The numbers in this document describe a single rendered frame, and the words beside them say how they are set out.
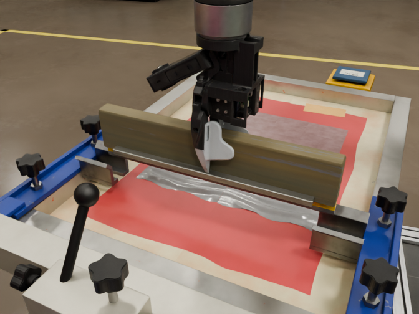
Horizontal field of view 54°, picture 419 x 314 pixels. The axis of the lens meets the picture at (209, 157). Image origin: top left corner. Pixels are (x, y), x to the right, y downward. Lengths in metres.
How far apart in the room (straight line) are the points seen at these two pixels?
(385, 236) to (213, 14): 0.41
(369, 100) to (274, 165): 0.60
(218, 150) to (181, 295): 0.22
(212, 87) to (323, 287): 0.33
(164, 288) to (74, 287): 0.10
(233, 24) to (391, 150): 0.51
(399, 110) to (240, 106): 0.60
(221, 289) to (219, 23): 0.34
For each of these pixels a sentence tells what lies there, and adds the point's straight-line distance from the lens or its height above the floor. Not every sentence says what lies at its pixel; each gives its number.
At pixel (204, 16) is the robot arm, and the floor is 1.31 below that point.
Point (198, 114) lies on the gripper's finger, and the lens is 0.57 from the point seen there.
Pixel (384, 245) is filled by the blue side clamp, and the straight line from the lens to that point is 0.66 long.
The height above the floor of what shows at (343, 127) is 0.96.
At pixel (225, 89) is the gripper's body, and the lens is 0.55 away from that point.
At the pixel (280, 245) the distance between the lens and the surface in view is 0.69.
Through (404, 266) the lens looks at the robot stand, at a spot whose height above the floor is 0.23.
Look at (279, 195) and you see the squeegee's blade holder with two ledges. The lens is 0.61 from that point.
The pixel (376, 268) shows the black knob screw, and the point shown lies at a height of 1.06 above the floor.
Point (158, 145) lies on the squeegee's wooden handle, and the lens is 0.68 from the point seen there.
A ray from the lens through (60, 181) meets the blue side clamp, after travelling 0.78.
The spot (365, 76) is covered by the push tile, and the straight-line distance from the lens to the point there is 1.35.
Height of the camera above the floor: 1.43
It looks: 33 degrees down
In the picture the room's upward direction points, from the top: straight up
